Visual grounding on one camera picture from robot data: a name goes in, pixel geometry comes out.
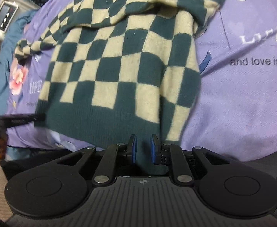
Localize green cream checkered sweater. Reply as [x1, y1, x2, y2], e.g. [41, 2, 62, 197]
[14, 0, 228, 171]

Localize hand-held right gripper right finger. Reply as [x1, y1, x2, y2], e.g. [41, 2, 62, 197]
[151, 134, 232, 187]

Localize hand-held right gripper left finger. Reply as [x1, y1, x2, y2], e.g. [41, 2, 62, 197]
[56, 134, 137, 186]

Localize purple floral bedsheet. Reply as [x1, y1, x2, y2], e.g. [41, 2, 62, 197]
[0, 0, 277, 162]

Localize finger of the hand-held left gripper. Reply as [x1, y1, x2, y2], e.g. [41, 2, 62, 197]
[6, 113, 46, 127]

